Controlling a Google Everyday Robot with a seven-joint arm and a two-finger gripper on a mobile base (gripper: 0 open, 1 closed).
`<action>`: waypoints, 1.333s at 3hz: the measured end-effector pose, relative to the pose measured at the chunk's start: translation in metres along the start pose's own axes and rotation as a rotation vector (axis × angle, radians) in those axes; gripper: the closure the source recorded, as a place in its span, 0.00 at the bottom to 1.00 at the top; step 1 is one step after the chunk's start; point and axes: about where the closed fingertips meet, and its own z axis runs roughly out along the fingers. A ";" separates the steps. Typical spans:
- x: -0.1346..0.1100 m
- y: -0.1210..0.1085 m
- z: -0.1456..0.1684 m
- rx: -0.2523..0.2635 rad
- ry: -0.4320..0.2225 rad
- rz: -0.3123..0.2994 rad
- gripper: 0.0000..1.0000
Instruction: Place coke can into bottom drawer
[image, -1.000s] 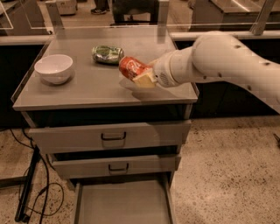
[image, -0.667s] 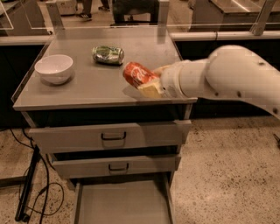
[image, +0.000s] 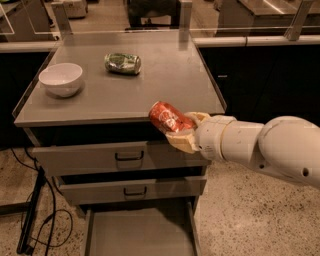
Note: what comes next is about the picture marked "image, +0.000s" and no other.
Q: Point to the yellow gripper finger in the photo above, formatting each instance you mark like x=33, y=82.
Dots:
x=183, y=140
x=197, y=117

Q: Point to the red coke can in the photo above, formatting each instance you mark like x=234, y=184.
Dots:
x=166, y=118

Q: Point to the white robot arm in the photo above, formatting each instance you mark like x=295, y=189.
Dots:
x=286, y=147

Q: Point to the green soda can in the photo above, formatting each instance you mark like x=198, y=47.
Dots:
x=123, y=63

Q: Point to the grey open bottom drawer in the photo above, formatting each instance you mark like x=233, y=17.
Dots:
x=163, y=227

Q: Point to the grey middle drawer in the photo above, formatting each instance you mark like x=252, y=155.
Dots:
x=133, y=190

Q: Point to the grey drawer cabinet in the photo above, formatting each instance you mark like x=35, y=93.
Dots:
x=112, y=107

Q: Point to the grey top drawer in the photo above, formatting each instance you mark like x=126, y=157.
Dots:
x=113, y=157

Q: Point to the grey background counter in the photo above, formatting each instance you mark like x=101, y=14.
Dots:
x=255, y=17

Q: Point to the white ceramic bowl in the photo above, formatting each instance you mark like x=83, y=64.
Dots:
x=63, y=79

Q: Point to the white background appliance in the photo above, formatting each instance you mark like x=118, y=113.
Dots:
x=75, y=8

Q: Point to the black floor bar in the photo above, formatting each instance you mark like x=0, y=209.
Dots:
x=30, y=214

